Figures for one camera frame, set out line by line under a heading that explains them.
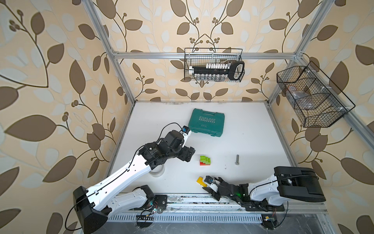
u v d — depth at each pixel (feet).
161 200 2.47
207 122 3.34
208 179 2.37
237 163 2.89
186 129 2.10
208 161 2.76
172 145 1.78
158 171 2.73
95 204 1.27
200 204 2.47
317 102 2.40
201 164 2.82
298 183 1.53
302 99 2.27
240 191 2.07
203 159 2.71
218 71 2.77
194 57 2.99
